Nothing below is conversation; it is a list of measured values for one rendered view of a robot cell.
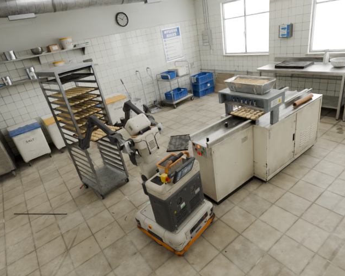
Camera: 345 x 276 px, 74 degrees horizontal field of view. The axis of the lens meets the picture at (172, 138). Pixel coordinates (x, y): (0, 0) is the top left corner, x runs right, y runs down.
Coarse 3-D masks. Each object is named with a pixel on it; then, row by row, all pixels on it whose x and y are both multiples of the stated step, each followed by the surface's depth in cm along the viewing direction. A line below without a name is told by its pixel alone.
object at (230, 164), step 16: (224, 128) 274; (224, 144) 249; (240, 144) 266; (208, 160) 252; (224, 160) 257; (240, 160) 276; (208, 176) 265; (224, 176) 265; (240, 176) 285; (208, 192) 279; (224, 192) 273
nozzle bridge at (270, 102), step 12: (228, 96) 296; (240, 96) 269; (252, 96) 256; (264, 96) 249; (276, 96) 249; (228, 108) 311; (252, 108) 266; (264, 108) 248; (276, 108) 255; (276, 120) 262
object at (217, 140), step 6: (306, 90) 326; (294, 96) 311; (252, 120) 270; (240, 126) 259; (246, 126) 266; (228, 132) 250; (234, 132) 255; (216, 138) 242; (222, 138) 246; (210, 144) 237
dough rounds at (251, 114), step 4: (240, 108) 299; (244, 108) 297; (248, 108) 297; (232, 112) 292; (236, 112) 294; (240, 112) 288; (244, 112) 286; (248, 112) 284; (252, 112) 285; (256, 112) 280; (260, 112) 277; (240, 116) 282; (244, 116) 277; (248, 116) 273; (252, 116) 275; (256, 116) 270; (260, 116) 272
